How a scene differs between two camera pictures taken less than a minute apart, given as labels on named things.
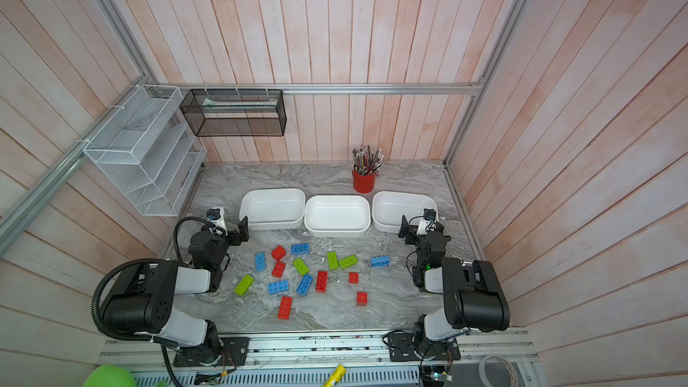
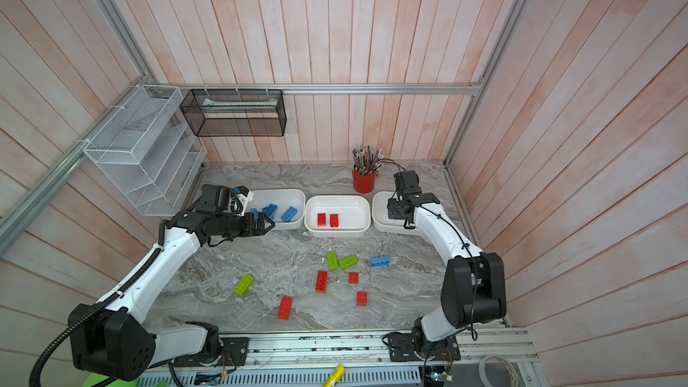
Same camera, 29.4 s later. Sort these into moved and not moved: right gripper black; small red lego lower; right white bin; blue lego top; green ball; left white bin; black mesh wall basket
Moved: right gripper black; blue lego top
Not moved: right white bin; small red lego lower; left white bin; green ball; black mesh wall basket
